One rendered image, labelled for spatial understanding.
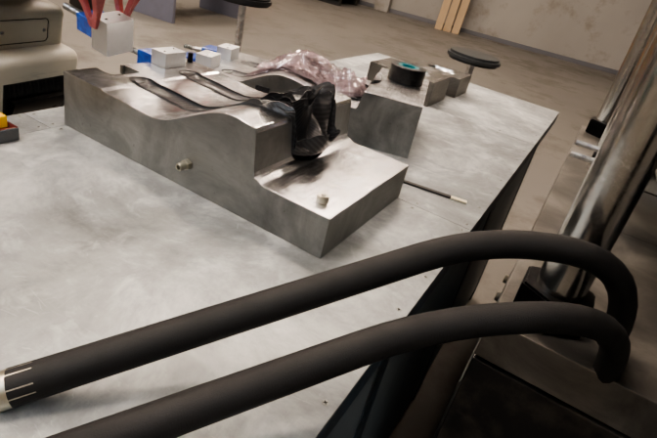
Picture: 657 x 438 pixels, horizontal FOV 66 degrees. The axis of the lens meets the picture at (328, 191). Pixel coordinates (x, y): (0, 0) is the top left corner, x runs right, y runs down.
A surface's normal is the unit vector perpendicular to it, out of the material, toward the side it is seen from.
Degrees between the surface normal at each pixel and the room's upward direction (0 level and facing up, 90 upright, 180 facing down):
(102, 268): 0
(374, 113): 90
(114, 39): 98
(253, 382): 28
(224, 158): 90
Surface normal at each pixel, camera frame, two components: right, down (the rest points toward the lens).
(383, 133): -0.22, 0.40
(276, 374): 0.25, -0.55
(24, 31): 0.86, 0.47
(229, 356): 0.21, -0.87
